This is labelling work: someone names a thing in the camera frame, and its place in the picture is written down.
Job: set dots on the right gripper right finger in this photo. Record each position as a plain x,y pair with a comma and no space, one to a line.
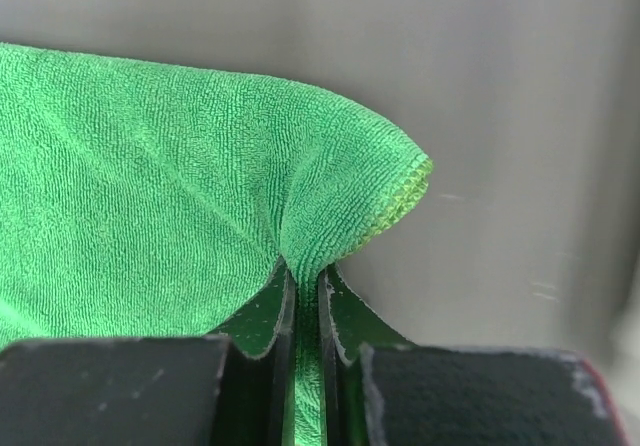
351,332

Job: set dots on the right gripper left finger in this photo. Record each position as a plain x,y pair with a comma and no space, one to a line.
255,403

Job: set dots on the green towel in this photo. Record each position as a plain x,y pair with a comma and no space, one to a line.
150,199

